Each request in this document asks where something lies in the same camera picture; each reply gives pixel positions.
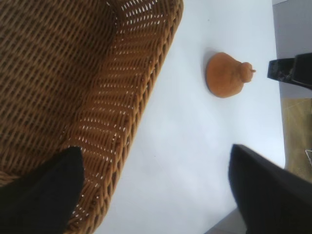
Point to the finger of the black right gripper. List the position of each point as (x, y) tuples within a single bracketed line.
[(299, 70)]

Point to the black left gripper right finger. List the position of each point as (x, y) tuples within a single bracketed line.
[(273, 200)]

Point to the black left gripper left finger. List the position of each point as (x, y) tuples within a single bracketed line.
[(36, 202)]

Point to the brown woven wicker basket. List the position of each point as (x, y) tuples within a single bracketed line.
[(73, 73)]

